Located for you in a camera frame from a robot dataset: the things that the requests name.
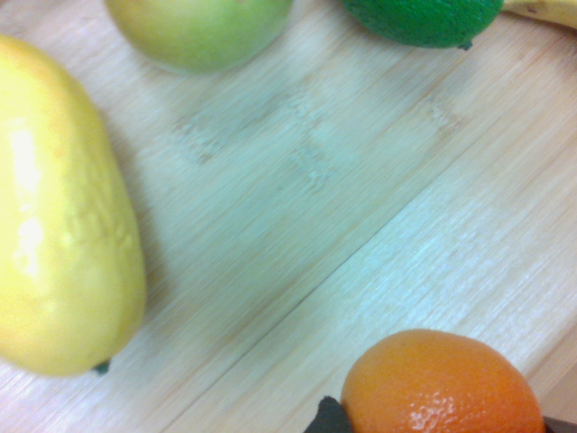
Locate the orange tangerine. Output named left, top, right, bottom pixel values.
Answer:
left=339, top=328, right=546, bottom=433

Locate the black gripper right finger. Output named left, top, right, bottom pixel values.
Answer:
left=542, top=415, right=577, bottom=433

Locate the green avocado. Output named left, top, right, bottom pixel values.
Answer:
left=338, top=0, right=505, bottom=50

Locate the large yellow mango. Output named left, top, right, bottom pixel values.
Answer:
left=0, top=33, right=148, bottom=378

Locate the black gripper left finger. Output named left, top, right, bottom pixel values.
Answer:
left=303, top=395, right=355, bottom=433

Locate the yellow banana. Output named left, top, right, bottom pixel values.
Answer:
left=500, top=0, right=577, bottom=30

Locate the green apple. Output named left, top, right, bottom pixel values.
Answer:
left=104, top=0, right=295, bottom=76

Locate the light bamboo tray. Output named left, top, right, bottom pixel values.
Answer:
left=0, top=0, right=577, bottom=433

